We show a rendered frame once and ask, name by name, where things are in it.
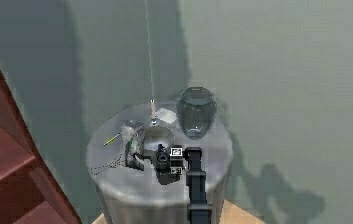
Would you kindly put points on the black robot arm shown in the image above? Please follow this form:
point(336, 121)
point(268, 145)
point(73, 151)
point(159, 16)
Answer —
point(196, 186)

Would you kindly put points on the yellow pencil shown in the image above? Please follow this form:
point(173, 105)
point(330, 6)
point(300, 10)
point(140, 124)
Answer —
point(112, 139)

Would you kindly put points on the red wooden shelf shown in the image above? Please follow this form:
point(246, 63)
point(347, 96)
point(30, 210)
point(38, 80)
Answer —
point(7, 160)

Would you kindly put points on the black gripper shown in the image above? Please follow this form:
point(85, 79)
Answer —
point(162, 160)

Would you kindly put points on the white paper sheet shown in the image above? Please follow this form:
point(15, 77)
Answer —
point(166, 115)

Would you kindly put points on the round grey table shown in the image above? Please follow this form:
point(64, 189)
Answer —
point(140, 190)

